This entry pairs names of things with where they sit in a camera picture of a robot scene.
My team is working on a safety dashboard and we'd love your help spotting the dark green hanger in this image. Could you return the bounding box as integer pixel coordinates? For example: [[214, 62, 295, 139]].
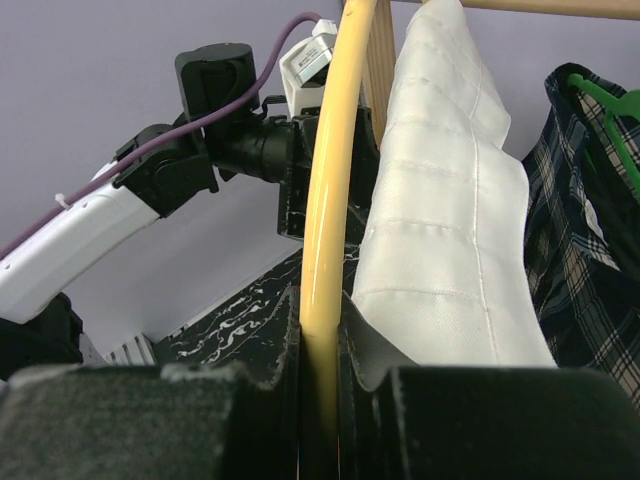
[[565, 72, 640, 194]]

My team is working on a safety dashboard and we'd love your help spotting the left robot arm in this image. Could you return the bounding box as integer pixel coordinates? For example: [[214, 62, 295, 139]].
[[1, 38, 333, 377]]

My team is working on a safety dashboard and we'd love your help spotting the white pleated skirt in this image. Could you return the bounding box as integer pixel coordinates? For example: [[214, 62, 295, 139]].
[[352, 1, 554, 368]]

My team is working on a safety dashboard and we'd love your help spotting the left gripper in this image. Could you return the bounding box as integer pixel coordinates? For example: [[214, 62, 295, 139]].
[[277, 106, 380, 246]]

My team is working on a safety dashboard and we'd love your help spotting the cream yellow hanger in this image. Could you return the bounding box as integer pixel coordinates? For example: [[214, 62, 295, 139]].
[[299, 1, 376, 479]]

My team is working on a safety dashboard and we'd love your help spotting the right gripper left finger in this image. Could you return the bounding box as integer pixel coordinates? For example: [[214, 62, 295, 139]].
[[1, 287, 300, 479]]

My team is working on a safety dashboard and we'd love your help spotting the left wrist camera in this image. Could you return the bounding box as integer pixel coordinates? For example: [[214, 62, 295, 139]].
[[279, 19, 338, 117]]

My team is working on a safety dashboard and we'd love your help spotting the plaid skirt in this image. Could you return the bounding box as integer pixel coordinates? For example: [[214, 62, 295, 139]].
[[523, 63, 639, 404]]

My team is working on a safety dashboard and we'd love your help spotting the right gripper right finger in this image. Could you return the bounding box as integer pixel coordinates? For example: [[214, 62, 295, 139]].
[[339, 298, 639, 479]]

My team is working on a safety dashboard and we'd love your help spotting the wooden clothes rack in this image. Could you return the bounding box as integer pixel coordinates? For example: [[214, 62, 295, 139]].
[[363, 1, 639, 158]]

